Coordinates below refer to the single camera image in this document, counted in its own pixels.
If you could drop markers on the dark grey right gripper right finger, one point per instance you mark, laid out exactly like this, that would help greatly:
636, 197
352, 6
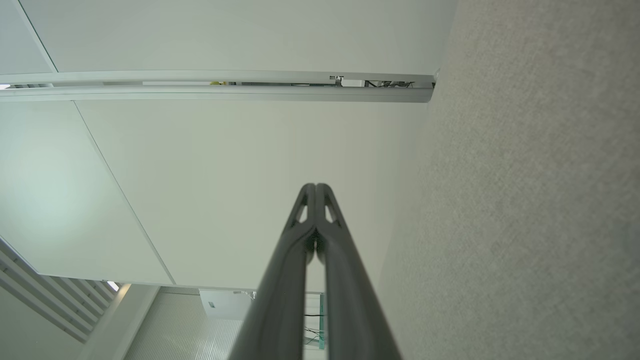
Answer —
350, 310

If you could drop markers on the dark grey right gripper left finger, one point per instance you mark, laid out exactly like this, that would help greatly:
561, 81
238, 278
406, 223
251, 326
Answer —
280, 300

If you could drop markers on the white box device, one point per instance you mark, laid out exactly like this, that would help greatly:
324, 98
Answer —
225, 302

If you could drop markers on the grey fabric sofa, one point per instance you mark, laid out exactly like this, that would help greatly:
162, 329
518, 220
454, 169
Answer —
525, 200

